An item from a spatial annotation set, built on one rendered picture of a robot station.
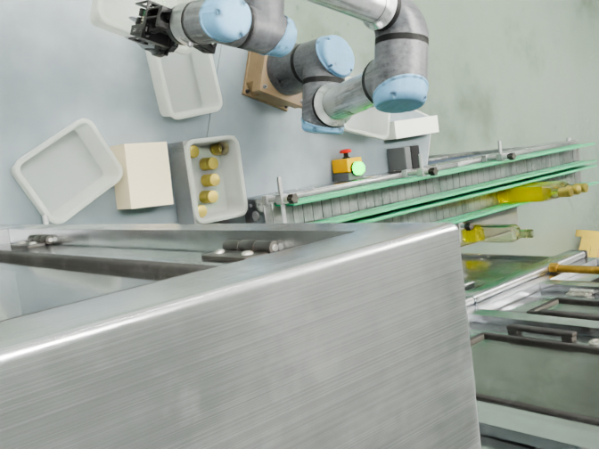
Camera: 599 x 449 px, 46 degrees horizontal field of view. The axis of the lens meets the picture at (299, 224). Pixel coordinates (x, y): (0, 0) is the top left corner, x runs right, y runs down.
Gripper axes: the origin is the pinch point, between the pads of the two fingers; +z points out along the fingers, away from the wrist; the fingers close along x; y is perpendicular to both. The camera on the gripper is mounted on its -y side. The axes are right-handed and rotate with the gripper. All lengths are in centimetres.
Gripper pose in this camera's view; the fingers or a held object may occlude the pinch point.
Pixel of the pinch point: (143, 36)
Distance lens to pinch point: 152.2
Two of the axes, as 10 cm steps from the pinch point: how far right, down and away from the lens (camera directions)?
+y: -7.4, -1.5, -6.6
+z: -6.4, -1.2, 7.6
